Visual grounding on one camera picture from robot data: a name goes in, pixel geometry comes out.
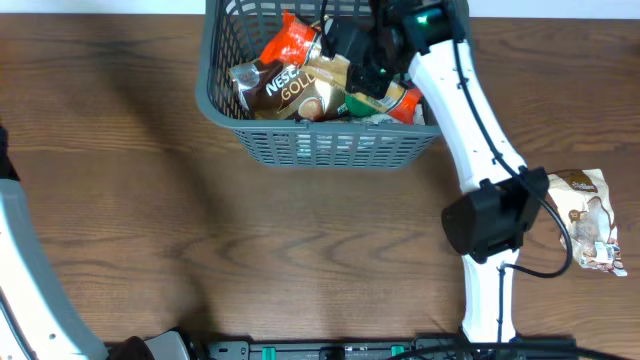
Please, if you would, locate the green lid jar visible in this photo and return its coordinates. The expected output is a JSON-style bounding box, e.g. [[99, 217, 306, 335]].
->
[[344, 95, 384, 118]]

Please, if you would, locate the white tissue multipack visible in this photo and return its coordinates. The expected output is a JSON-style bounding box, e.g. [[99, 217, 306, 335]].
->
[[296, 113, 402, 157]]

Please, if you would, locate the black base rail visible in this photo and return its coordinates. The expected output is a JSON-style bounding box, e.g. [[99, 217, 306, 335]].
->
[[204, 335, 575, 360]]

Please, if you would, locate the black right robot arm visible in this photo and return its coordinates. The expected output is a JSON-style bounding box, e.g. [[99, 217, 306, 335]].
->
[[320, 1, 549, 343]]

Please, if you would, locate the grey plastic basket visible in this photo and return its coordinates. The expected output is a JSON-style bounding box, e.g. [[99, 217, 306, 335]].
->
[[196, 1, 440, 168]]

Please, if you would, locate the orange pasta package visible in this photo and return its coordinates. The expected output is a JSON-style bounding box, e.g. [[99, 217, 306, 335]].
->
[[260, 11, 422, 124]]

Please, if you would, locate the black cable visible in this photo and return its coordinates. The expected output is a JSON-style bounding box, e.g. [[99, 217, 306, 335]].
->
[[449, 34, 574, 346]]

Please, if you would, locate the brown Nescafe Gold pouch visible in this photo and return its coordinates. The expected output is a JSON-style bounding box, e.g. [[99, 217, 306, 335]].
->
[[229, 59, 349, 122]]

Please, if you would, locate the beige brown snack bag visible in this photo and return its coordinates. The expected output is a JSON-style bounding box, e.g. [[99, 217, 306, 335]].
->
[[548, 169, 627, 277]]

